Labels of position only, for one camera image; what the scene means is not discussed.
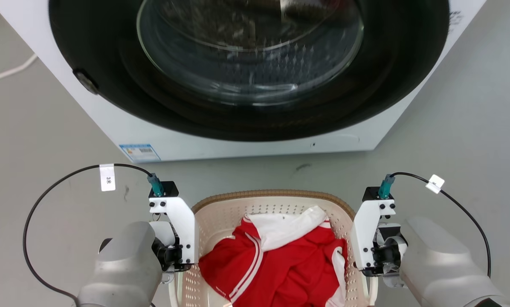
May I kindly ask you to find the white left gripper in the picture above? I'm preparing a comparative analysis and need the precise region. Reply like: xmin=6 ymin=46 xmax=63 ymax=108
xmin=149 ymin=197 xmax=196 ymax=272

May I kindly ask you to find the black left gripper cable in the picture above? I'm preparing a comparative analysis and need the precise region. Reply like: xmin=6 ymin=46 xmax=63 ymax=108
xmin=23 ymin=163 xmax=155 ymax=307

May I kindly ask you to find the red and white garment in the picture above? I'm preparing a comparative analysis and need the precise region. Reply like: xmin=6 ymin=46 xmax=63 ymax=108
xmin=199 ymin=206 xmax=348 ymax=307

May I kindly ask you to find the grey washer door latch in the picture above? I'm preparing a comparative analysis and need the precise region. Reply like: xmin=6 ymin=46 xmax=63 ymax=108
xmin=73 ymin=68 xmax=100 ymax=95

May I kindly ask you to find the beige perforated laundry basket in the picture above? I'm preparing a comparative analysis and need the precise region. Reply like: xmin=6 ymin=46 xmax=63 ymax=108
xmin=168 ymin=190 xmax=379 ymax=307

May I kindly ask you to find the white power cable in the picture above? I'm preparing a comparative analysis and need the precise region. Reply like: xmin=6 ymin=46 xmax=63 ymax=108
xmin=0 ymin=53 xmax=38 ymax=89

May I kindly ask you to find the white washing machine body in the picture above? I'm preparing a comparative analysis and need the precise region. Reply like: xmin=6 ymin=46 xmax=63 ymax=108
xmin=0 ymin=0 xmax=488 ymax=163

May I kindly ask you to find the blue energy label sticker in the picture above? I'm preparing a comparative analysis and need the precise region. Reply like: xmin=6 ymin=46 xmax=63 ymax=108
xmin=119 ymin=144 xmax=161 ymax=162

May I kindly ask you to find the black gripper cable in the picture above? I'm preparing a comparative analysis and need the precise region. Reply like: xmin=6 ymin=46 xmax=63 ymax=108
xmin=391 ymin=172 xmax=492 ymax=278
xmin=23 ymin=163 xmax=155 ymax=307

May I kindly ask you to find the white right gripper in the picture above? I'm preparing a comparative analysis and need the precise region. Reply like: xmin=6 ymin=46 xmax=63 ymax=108
xmin=351 ymin=199 xmax=407 ymax=278

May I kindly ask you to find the small white cable tag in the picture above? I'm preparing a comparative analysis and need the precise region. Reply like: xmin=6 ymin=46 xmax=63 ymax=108
xmin=425 ymin=174 xmax=445 ymax=194

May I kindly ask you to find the long white cable tag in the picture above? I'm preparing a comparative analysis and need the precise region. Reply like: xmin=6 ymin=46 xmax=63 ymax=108
xmin=99 ymin=164 xmax=116 ymax=192

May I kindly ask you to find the black round washer door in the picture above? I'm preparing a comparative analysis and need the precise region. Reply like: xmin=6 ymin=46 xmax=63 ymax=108
xmin=48 ymin=0 xmax=450 ymax=142

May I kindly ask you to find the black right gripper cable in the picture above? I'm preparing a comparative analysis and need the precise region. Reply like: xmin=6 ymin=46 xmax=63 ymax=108
xmin=391 ymin=172 xmax=492 ymax=278

